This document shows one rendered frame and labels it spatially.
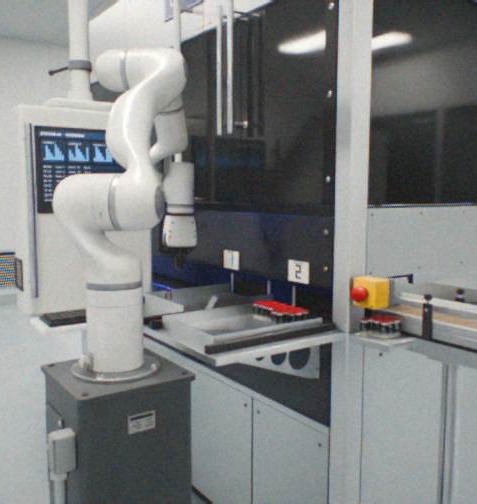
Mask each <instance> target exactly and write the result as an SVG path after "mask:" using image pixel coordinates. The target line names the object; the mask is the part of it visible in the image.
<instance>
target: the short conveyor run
mask: <svg viewBox="0 0 477 504"><path fill-rule="evenodd" d="M456 293H457V294H458V295H459V297H455V302H454V301H448V300H442V299H437V298H433V295H431V294H430V293H425V294H424V296H420V295H415V294H409V293H404V292H402V293H401V297H398V296H395V302H394V303H395V304H400V305H401V306H396V307H391V308H385V309H383V308H381V309H377V311H376V316H378V315H386V316H392V317H393V318H400V319H401V320H400V324H401V332H400V334H401V335H405V336H409V337H413V338H417V339H418V346H416V347H412V348H408V349H405V350H408V351H412V352H416V353H419V354H423V355H426V356H430V357H433V358H437V359H440V360H444V361H447V362H451V363H454V364H458V365H461V366H465V367H469V368H472V369H476V370H477V306H476V305H470V304H465V298H462V295H463V294H465V290H464V288H457V289H456Z"/></svg>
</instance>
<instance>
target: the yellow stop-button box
mask: <svg viewBox="0 0 477 504"><path fill-rule="evenodd" d="M356 286H363V287H364V288H365V289H366V291H367V298H366V300H365V301H364V302H359V303H358V302H355V301H354V300H353V305H355V306H360V307H364V308H369V309H373V310H376V309H381V308H387V307H393V297H394V279H393V278H386V277H380V276H374V275H371V276H364V277H356V278H354V287H356Z"/></svg>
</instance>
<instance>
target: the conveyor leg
mask: <svg viewBox="0 0 477 504"><path fill-rule="evenodd" d="M427 359H431V360H434V361H438V362H441V363H442V380H441V403H440V426H439V449H438V472H437V495H436V504H457V497H458V476H459V455H460V434H461V413H462V392H463V372H464V366H461V365H458V364H454V363H451V362H447V361H444V360H440V359H437V358H433V357H430V356H427Z"/></svg>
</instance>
